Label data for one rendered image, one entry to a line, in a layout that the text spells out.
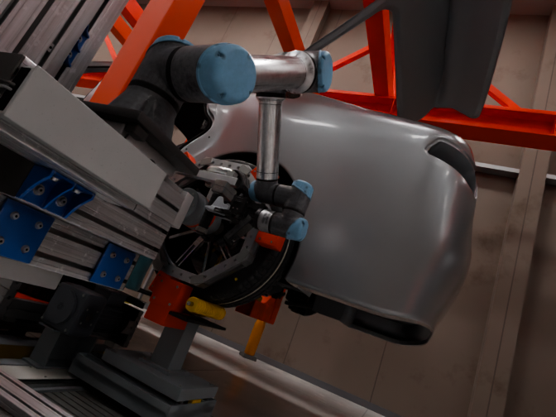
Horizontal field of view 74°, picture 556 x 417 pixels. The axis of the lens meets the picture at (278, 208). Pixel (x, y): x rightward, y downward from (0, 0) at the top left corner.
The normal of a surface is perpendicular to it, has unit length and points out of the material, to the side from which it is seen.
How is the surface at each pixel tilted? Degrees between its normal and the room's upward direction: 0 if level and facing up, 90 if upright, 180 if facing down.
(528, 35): 90
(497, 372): 90
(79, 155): 90
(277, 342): 90
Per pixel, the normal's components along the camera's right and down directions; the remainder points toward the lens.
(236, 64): 0.77, 0.22
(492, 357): -0.29, -0.38
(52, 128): 0.89, 0.23
